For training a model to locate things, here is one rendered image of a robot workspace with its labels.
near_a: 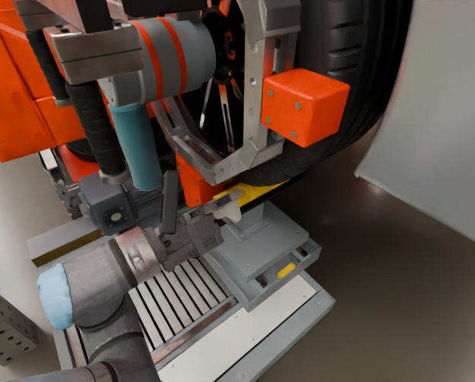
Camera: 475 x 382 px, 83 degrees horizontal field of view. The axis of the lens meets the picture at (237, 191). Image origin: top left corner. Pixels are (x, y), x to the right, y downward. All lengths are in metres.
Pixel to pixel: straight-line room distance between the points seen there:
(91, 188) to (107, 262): 0.61
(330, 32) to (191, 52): 0.26
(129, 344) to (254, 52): 0.48
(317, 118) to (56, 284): 0.42
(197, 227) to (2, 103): 0.71
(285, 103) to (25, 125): 0.84
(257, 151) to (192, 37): 0.25
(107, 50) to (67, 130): 0.73
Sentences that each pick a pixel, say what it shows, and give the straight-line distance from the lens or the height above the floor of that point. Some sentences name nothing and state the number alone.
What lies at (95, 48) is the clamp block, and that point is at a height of 0.93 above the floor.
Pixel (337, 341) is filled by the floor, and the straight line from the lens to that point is 1.13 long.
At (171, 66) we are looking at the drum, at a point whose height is 0.86.
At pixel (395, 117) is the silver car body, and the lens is 0.41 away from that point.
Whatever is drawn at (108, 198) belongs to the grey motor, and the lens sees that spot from 0.99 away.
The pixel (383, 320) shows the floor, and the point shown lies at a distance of 1.22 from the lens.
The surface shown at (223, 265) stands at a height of 0.15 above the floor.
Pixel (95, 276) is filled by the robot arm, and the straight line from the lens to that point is 0.46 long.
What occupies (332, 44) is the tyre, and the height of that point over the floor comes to 0.92.
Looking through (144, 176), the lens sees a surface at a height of 0.54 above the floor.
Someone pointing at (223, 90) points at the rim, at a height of 0.76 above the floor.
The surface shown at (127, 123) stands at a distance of 0.72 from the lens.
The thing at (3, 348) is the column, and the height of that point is 0.09.
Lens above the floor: 1.01
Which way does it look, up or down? 42 degrees down
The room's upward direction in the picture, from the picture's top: straight up
